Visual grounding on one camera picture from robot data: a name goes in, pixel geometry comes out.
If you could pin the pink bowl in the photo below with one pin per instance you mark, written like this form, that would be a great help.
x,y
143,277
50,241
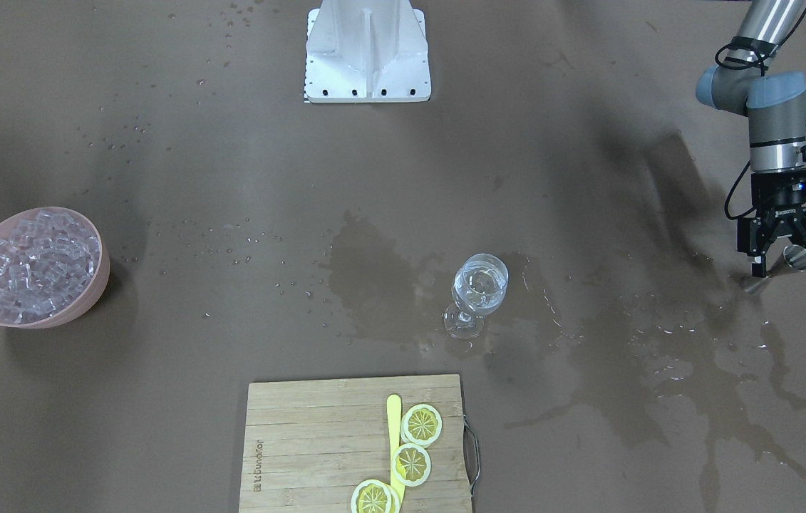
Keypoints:
x,y
39,299

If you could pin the lemon slice one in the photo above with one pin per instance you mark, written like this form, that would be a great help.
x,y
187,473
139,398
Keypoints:
x,y
421,425

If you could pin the lemon slice three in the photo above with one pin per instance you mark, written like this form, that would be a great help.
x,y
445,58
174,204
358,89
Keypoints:
x,y
374,496

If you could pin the white pedestal column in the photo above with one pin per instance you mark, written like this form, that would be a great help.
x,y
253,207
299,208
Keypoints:
x,y
366,52

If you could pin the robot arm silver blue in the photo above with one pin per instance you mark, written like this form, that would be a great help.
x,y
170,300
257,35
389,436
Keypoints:
x,y
740,82

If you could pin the clear wine glass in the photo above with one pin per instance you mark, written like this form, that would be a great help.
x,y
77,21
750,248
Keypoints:
x,y
478,289

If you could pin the steel jigger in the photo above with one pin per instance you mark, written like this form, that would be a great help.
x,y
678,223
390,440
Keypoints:
x,y
784,269

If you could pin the lemon slice two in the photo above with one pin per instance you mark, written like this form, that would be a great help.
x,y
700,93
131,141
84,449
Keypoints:
x,y
411,465

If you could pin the wooden cutting board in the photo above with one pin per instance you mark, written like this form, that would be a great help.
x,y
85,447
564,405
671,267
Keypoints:
x,y
308,443

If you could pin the pile of clear ice cubes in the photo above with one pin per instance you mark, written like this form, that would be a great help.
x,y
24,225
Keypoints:
x,y
32,263

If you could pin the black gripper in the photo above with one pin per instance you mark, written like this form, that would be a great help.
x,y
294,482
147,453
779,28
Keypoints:
x,y
773,199

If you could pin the yellow plastic stick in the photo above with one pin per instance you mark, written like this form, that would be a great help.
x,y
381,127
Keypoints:
x,y
394,417

